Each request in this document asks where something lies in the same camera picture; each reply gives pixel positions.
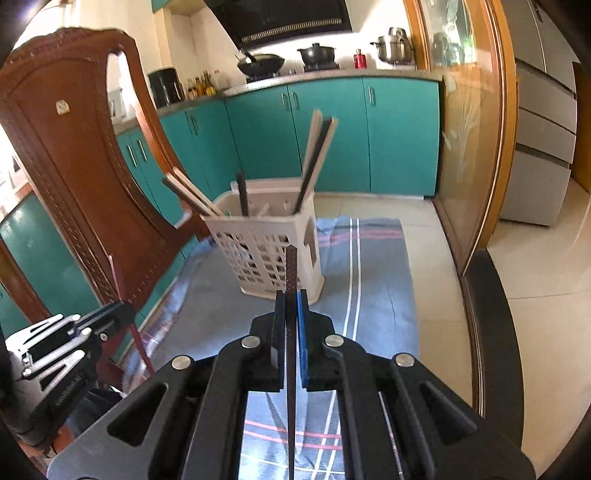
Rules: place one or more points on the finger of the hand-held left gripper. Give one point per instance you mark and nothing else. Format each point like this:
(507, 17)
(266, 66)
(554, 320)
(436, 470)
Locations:
(115, 316)
(41, 334)

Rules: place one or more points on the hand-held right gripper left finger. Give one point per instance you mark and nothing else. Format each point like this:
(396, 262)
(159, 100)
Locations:
(279, 323)

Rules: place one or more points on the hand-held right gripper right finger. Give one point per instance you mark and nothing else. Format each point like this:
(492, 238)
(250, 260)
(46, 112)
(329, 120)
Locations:
(303, 332)

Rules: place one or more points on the red chopstick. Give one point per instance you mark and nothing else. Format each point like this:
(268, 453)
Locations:
(117, 281)

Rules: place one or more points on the dark brown chopstick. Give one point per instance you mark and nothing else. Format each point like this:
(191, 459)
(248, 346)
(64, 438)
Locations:
(292, 277)

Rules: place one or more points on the white plastic utensil basket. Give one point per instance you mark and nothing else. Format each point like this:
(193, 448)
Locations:
(277, 226)

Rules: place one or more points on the black chopstick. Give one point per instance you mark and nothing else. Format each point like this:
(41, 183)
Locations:
(318, 157)
(242, 194)
(178, 191)

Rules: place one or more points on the dark blue clothing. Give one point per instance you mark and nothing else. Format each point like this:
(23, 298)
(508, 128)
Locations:
(92, 410)

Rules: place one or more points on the grey striped blanket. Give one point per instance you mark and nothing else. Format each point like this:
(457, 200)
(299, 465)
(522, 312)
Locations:
(378, 277)

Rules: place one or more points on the carved wooden chair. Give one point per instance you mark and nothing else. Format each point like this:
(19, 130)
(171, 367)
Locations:
(60, 161)

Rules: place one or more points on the white sticker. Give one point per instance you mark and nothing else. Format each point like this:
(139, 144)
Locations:
(62, 107)

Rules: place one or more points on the teal kitchen cabinets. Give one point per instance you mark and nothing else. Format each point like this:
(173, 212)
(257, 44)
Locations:
(401, 138)

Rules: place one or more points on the black countertop appliance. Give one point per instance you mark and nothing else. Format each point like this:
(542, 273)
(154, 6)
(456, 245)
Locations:
(165, 87)

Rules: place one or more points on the row of condiment bottles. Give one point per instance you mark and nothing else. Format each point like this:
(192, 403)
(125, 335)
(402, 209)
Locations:
(203, 86)

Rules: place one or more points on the wood-framed glass door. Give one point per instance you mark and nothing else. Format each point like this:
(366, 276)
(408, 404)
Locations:
(461, 138)

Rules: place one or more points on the gas stove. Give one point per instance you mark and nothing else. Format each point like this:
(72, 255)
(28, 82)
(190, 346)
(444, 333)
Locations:
(295, 71)

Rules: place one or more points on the grey kitchen countertop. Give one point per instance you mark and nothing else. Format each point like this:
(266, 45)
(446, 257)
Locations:
(332, 75)

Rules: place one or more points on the black wok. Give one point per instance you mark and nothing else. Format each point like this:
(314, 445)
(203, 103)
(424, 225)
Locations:
(261, 64)

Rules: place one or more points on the black cooking pot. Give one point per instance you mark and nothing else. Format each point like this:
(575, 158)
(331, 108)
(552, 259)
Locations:
(316, 56)

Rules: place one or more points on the red canister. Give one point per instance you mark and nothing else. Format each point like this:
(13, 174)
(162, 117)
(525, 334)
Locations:
(359, 60)

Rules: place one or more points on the stainless steel pot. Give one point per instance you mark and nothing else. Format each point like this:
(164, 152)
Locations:
(392, 48)

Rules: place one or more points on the black range hood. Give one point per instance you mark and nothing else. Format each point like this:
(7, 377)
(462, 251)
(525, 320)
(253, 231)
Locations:
(277, 18)

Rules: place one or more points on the grey refrigerator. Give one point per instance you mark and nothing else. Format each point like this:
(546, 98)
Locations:
(540, 138)

